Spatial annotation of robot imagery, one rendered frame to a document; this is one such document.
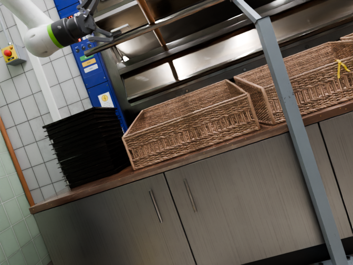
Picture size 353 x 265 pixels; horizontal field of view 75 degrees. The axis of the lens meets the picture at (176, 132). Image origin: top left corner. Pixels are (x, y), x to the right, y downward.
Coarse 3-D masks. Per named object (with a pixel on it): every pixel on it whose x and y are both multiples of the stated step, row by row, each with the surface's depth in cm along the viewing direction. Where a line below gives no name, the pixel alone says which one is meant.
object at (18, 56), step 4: (12, 44) 142; (4, 48) 143; (8, 48) 142; (16, 48) 143; (20, 48) 147; (12, 52) 142; (16, 52) 142; (20, 52) 146; (4, 56) 143; (8, 56) 143; (12, 56) 143; (16, 56) 142; (20, 56) 144; (24, 56) 148; (8, 60) 143; (12, 60) 143; (16, 60) 144; (20, 60) 146; (24, 60) 148; (8, 64) 145; (12, 64) 147; (16, 64) 149
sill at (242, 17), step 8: (280, 0) 130; (288, 0) 130; (256, 8) 132; (264, 8) 132; (272, 8) 131; (240, 16) 133; (216, 24) 135; (224, 24) 135; (232, 24) 134; (200, 32) 136; (208, 32) 136; (176, 40) 138; (184, 40) 138; (192, 40) 137; (160, 48) 140; (168, 48) 139; (136, 56) 142; (144, 56) 141; (152, 56) 141; (120, 64) 143; (128, 64) 143
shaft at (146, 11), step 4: (136, 0) 83; (140, 0) 83; (144, 0) 86; (140, 4) 86; (144, 4) 87; (144, 8) 90; (148, 8) 93; (144, 12) 93; (148, 12) 94; (148, 16) 97; (152, 16) 101; (148, 20) 101; (152, 20) 102; (156, 32) 116; (160, 36) 124; (160, 40) 130; (164, 44) 139
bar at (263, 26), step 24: (216, 0) 99; (240, 0) 93; (264, 24) 76; (96, 48) 106; (264, 48) 79; (288, 96) 78; (288, 120) 79; (312, 168) 79; (312, 192) 81; (336, 240) 80; (336, 264) 81
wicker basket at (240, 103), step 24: (216, 96) 134; (240, 96) 89; (144, 120) 140; (168, 120) 137; (192, 120) 93; (216, 120) 132; (240, 120) 129; (144, 144) 96; (168, 144) 95; (192, 144) 93
